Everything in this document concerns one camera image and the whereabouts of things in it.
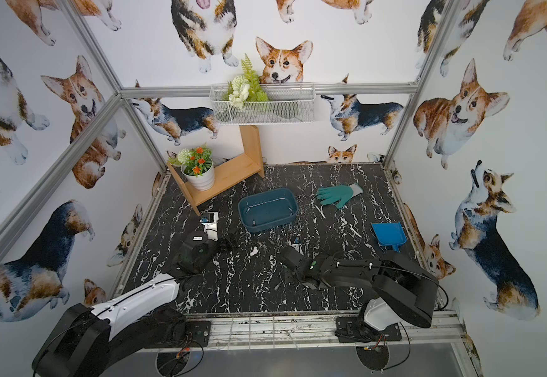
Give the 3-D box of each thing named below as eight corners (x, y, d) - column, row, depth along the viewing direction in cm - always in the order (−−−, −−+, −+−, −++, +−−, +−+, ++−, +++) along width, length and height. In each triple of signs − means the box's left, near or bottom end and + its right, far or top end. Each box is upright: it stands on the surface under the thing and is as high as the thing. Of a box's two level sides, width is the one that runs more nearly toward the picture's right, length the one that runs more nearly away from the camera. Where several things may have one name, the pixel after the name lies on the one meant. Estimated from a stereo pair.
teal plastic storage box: (237, 231, 100) (235, 223, 96) (243, 196, 112) (241, 188, 108) (297, 231, 100) (298, 223, 96) (296, 196, 112) (297, 188, 108)
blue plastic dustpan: (378, 251, 94) (379, 249, 92) (371, 225, 102) (372, 222, 100) (408, 251, 94) (410, 249, 92) (399, 225, 102) (400, 222, 100)
